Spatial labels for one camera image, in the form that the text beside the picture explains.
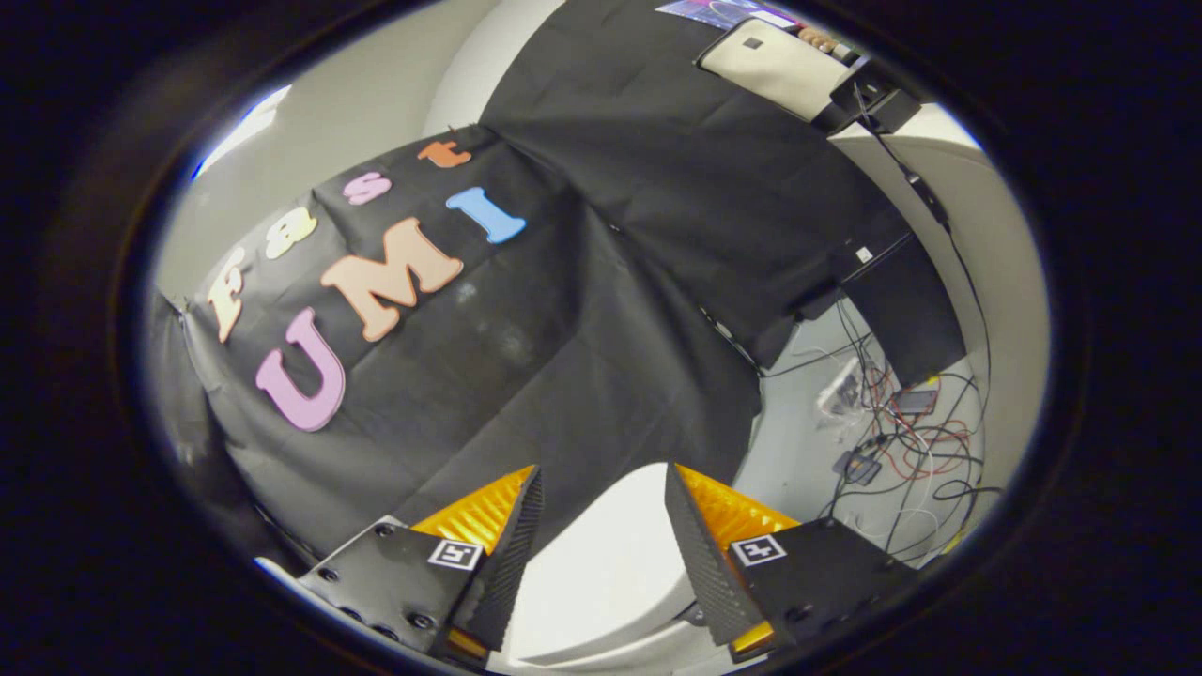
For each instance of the ceiling light panel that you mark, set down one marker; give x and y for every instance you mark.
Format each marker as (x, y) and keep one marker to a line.
(244, 131)

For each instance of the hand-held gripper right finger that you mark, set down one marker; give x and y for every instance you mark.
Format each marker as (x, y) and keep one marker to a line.
(700, 554)

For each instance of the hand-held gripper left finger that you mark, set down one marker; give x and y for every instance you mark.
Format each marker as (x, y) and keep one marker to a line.
(512, 554)

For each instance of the black backdrop cloth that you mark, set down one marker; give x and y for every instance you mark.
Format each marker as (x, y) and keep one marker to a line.
(582, 338)

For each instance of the black clamp mount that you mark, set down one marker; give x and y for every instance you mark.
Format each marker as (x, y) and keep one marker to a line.
(869, 94)

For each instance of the black lid pull tab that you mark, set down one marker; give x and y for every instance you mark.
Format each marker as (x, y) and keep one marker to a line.
(695, 616)

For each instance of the black box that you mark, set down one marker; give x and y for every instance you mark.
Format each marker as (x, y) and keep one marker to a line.
(906, 310)

